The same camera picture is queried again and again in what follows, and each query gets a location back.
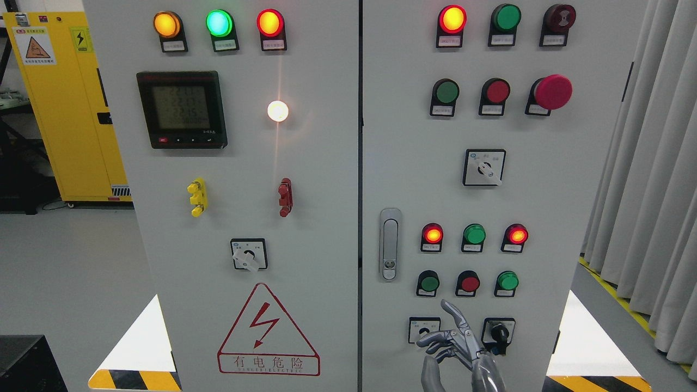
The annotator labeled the silver robotic hand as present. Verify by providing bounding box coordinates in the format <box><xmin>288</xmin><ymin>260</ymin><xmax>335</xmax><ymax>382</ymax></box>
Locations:
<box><xmin>416</xmin><ymin>299</ymin><xmax>507</xmax><ymax>391</ymax></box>

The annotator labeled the red push button lower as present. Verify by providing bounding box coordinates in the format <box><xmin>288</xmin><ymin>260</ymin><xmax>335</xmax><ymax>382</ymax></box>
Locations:
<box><xmin>455</xmin><ymin>270</ymin><xmax>481</xmax><ymax>297</ymax></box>

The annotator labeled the red push button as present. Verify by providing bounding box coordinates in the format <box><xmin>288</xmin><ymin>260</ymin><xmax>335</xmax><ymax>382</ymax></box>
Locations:
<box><xmin>455</xmin><ymin>270</ymin><xmax>481</xmax><ymax>297</ymax></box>
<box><xmin>478</xmin><ymin>78</ymin><xmax>511</xmax><ymax>117</ymax></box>

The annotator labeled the green start push button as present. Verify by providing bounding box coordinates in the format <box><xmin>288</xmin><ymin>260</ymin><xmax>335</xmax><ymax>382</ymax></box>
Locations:
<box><xmin>415</xmin><ymin>270</ymin><xmax>440</xmax><ymax>297</ymax></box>

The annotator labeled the green push button lower right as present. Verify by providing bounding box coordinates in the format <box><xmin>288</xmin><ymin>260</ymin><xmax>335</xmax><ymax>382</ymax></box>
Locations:
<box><xmin>493</xmin><ymin>270</ymin><xmax>520</xmax><ymax>298</ymax></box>

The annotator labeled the green push button upper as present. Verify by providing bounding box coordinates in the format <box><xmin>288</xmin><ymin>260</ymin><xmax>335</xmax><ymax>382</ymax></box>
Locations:
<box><xmin>429</xmin><ymin>78</ymin><xmax>460</xmax><ymax>117</ymax></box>

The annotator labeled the red push button upper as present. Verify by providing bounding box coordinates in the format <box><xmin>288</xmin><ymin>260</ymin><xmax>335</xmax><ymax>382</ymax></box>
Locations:
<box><xmin>478</xmin><ymin>78</ymin><xmax>511</xmax><ymax>117</ymax></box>

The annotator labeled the red emergency stop button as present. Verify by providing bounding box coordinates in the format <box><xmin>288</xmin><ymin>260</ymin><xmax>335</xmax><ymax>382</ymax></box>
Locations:
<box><xmin>524</xmin><ymin>74</ymin><xmax>573</xmax><ymax>117</ymax></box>

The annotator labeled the green indicator light middle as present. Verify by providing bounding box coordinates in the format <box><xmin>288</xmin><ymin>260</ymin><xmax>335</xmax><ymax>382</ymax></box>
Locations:
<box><xmin>461</xmin><ymin>223</ymin><xmax>486</xmax><ymax>253</ymax></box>

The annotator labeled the green indicator light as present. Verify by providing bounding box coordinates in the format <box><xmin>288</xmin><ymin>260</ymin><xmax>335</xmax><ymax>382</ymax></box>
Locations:
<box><xmin>487</xmin><ymin>3</ymin><xmax>521</xmax><ymax>47</ymax></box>
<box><xmin>461</xmin><ymin>223</ymin><xmax>486</xmax><ymax>253</ymax></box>
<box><xmin>206</xmin><ymin>9</ymin><xmax>240</xmax><ymax>52</ymax></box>

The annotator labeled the red indicator light middle left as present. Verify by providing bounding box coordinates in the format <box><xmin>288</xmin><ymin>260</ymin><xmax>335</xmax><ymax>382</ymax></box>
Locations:
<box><xmin>420</xmin><ymin>223</ymin><xmax>444</xmax><ymax>253</ymax></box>

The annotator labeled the red indicator light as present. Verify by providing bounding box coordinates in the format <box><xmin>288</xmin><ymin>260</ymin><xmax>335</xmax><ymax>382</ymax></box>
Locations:
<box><xmin>500</xmin><ymin>223</ymin><xmax>529</xmax><ymax>253</ymax></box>
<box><xmin>436</xmin><ymin>4</ymin><xmax>468</xmax><ymax>48</ymax></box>
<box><xmin>420</xmin><ymin>223</ymin><xmax>444</xmax><ymax>253</ymax></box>
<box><xmin>256</xmin><ymin>8</ymin><xmax>288</xmax><ymax>51</ymax></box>

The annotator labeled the red indicator light middle right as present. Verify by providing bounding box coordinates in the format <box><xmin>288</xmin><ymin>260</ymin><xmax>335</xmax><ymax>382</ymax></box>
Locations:
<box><xmin>500</xmin><ymin>223</ymin><xmax>529</xmax><ymax>253</ymax></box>

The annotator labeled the red electric hazard sticker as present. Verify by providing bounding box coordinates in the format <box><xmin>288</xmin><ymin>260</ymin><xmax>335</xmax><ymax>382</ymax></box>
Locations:
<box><xmin>217</xmin><ymin>283</ymin><xmax>321</xmax><ymax>376</ymax></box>

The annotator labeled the grey curtain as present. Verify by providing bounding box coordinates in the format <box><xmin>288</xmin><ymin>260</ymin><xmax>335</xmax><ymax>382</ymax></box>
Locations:
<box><xmin>582</xmin><ymin>1</ymin><xmax>696</xmax><ymax>365</ymax></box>

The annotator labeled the right grey cabinet door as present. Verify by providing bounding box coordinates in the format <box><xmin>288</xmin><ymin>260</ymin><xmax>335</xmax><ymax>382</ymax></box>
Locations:
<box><xmin>363</xmin><ymin>1</ymin><xmax>648</xmax><ymax>391</ymax></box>

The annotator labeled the grey cabinet door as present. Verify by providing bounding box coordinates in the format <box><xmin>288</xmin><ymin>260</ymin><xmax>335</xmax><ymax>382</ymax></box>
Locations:
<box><xmin>84</xmin><ymin>1</ymin><xmax>359</xmax><ymax>391</ymax></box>
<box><xmin>363</xmin><ymin>1</ymin><xmax>648</xmax><ymax>391</ymax></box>

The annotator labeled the red terminal connector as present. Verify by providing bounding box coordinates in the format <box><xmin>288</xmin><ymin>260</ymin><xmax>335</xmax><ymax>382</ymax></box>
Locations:
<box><xmin>277</xmin><ymin>177</ymin><xmax>294</xmax><ymax>217</ymax></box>

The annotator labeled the white indicator light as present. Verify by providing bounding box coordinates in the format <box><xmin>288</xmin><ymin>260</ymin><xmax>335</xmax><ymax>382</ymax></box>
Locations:
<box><xmin>267</xmin><ymin>100</ymin><xmax>289</xmax><ymax>123</ymax></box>

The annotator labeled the yellow terminal connector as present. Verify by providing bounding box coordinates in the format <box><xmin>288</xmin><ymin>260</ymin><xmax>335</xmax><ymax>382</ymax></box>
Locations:
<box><xmin>187</xmin><ymin>177</ymin><xmax>209</xmax><ymax>217</ymax></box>

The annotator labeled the left grey cabinet door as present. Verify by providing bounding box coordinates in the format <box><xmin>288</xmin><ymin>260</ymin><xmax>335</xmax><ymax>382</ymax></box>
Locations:
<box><xmin>84</xmin><ymin>1</ymin><xmax>359</xmax><ymax>391</ymax></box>

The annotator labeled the red indicator light top right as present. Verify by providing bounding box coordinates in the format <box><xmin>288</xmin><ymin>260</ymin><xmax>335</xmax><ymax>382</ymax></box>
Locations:
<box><xmin>436</xmin><ymin>4</ymin><xmax>468</xmax><ymax>48</ymax></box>

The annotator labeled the green indicator light top right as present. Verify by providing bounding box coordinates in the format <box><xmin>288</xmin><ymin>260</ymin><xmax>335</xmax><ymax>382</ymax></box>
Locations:
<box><xmin>487</xmin><ymin>3</ymin><xmax>521</xmax><ymax>47</ymax></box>

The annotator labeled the dark red buzzer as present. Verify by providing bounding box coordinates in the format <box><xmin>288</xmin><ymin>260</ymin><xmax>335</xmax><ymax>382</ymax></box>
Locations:
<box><xmin>539</xmin><ymin>3</ymin><xmax>577</xmax><ymax>47</ymax></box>

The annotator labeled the black digital power meter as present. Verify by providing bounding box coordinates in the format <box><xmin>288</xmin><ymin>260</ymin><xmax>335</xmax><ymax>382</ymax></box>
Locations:
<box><xmin>136</xmin><ymin>70</ymin><xmax>228</xmax><ymax>149</ymax></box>

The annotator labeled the red indicator light top left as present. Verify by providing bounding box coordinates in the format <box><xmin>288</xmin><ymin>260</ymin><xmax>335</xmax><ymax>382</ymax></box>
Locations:
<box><xmin>256</xmin><ymin>8</ymin><xmax>288</xmax><ymax>51</ymax></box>

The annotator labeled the green indicator light top left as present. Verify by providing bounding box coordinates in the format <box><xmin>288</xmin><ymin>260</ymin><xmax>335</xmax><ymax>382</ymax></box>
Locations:
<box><xmin>206</xmin><ymin>9</ymin><xmax>240</xmax><ymax>52</ymax></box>

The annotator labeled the amber indicator light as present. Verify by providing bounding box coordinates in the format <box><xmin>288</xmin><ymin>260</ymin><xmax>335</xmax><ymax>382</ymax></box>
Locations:
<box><xmin>154</xmin><ymin>11</ymin><xmax>188</xmax><ymax>53</ymax></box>

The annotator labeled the black box lower left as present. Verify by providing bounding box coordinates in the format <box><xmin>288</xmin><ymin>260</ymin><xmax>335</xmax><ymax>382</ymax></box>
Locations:
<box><xmin>1</xmin><ymin>335</ymin><xmax>67</xmax><ymax>391</ymax></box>

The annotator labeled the yellow safety cabinet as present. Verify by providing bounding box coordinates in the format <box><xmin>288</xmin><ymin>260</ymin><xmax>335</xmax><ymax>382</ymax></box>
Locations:
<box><xmin>3</xmin><ymin>11</ymin><xmax>132</xmax><ymax>203</ymax></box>

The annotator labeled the black key selector switch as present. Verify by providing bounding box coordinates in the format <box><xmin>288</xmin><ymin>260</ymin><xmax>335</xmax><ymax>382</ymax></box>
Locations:
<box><xmin>481</xmin><ymin>317</ymin><xmax>516</xmax><ymax>356</ymax></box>

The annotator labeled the lower white selector switch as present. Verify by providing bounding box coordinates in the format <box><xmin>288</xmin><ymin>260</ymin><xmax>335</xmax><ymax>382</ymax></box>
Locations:
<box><xmin>408</xmin><ymin>317</ymin><xmax>441</xmax><ymax>344</ymax></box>

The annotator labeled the silver door handle lock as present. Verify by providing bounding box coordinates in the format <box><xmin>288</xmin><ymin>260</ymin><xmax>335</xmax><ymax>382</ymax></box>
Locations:
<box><xmin>378</xmin><ymin>208</ymin><xmax>402</xmax><ymax>282</ymax></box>

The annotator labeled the upper right selector switch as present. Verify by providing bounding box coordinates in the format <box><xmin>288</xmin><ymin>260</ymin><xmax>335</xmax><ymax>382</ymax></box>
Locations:
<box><xmin>462</xmin><ymin>149</ymin><xmax>507</xmax><ymax>187</ymax></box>

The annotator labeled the left door selector switch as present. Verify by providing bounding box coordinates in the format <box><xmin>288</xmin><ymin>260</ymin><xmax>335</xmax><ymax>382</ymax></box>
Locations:
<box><xmin>230</xmin><ymin>238</ymin><xmax>268</xmax><ymax>271</ymax></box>

